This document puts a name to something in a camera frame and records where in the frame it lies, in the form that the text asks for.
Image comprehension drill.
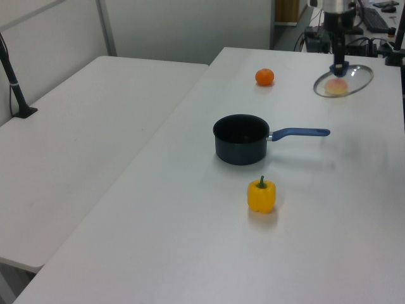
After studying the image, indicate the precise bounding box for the light wooden cabinet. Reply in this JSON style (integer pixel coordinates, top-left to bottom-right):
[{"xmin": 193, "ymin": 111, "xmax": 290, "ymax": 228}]
[{"xmin": 274, "ymin": 0, "xmax": 301, "ymax": 25}]

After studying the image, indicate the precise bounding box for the orange mandarin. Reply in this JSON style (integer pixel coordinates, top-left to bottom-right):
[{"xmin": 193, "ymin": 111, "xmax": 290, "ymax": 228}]
[{"xmin": 255, "ymin": 68, "xmax": 275, "ymax": 87}]

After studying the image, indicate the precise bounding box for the yellow bell pepper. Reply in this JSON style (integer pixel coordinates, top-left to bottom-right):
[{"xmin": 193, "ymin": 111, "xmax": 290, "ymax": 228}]
[{"xmin": 246, "ymin": 175, "xmax": 277, "ymax": 215}]

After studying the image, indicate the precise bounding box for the pink yellow peach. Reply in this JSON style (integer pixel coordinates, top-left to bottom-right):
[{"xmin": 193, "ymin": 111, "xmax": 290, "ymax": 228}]
[{"xmin": 325, "ymin": 78, "xmax": 349, "ymax": 96}]

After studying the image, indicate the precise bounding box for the glass lid with blue knob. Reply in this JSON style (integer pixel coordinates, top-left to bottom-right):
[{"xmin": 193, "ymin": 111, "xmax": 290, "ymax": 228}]
[{"xmin": 313, "ymin": 61, "xmax": 375, "ymax": 99}]

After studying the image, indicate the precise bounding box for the dark saucepan with blue handle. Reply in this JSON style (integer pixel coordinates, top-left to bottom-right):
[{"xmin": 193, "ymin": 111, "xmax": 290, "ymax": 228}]
[{"xmin": 212, "ymin": 114, "xmax": 331, "ymax": 166}]

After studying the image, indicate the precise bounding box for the black electronics box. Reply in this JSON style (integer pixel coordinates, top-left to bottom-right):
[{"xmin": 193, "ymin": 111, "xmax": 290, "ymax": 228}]
[{"xmin": 304, "ymin": 26, "xmax": 333, "ymax": 54}]

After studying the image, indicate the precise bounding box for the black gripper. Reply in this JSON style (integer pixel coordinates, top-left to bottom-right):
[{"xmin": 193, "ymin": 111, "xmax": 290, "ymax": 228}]
[{"xmin": 323, "ymin": 10, "xmax": 357, "ymax": 77}]

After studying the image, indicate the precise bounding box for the black keyboard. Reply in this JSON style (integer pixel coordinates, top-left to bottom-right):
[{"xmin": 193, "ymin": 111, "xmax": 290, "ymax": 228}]
[{"xmin": 363, "ymin": 7, "xmax": 389, "ymax": 33}]

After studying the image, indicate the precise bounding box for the black camera stand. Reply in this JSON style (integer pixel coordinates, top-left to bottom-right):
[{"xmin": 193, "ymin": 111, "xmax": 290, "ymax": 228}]
[
  {"xmin": 383, "ymin": 17, "xmax": 405, "ymax": 68},
  {"xmin": 0, "ymin": 31, "xmax": 39, "ymax": 120}
]

